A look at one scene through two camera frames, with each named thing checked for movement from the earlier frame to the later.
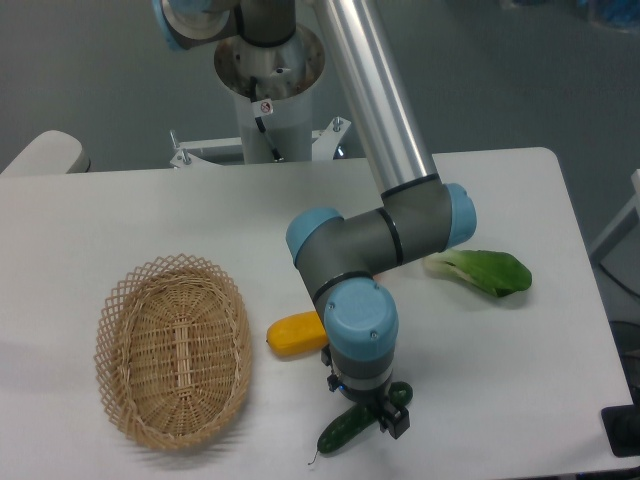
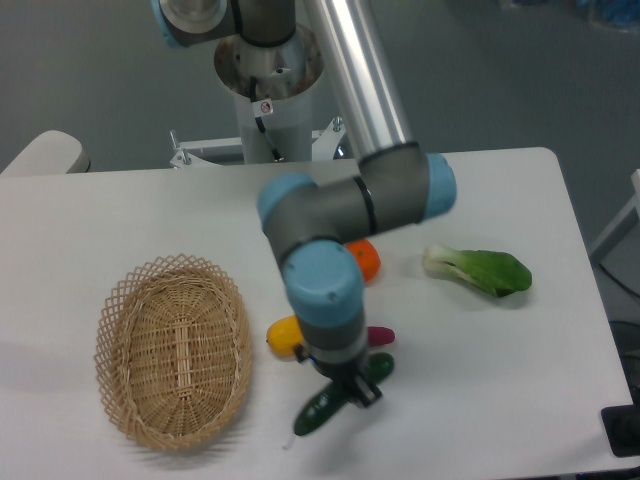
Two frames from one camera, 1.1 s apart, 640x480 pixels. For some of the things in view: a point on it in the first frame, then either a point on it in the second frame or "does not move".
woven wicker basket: (173, 349) does not move
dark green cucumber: (402, 393) → (333, 395)
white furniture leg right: (627, 222) does not move
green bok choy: (495, 272) does not move
